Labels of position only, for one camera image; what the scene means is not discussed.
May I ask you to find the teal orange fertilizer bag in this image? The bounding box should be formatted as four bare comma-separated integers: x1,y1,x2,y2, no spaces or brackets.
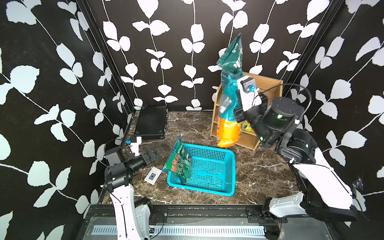
217,71,243,148

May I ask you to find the green pink soil bag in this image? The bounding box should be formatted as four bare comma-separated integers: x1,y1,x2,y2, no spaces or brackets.
162,135,192,185

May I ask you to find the dark green fertilizer bag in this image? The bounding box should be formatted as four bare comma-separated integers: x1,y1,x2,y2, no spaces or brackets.
217,33,243,103

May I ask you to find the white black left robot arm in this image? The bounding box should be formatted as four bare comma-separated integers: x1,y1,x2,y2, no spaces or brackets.
103,147,158,240

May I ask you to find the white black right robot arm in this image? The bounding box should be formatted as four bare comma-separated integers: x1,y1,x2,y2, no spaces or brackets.
235,90,358,223

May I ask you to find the yellow green fertilizer packet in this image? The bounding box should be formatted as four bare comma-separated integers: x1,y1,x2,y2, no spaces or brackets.
243,121,254,133

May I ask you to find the wooden two-tier shelf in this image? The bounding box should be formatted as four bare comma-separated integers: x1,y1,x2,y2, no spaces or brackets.
210,72,283,151

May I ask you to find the small white card box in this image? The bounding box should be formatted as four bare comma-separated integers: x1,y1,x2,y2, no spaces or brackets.
145,167,163,185

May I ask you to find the black ribbed aluminium case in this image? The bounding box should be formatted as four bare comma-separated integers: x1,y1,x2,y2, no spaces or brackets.
134,106,168,140

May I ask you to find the teal plastic basket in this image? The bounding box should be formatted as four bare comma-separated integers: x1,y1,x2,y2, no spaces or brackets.
167,143,236,197

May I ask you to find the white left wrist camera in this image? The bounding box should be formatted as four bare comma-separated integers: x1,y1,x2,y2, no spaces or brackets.
126,137,142,157

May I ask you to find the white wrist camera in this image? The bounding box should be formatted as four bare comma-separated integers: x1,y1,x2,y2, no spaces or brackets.
126,137,142,157
237,76,261,111

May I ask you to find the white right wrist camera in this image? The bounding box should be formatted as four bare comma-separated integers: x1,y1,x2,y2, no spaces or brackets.
237,76,261,111

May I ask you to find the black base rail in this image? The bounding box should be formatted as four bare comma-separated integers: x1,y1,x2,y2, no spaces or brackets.
86,203,289,226

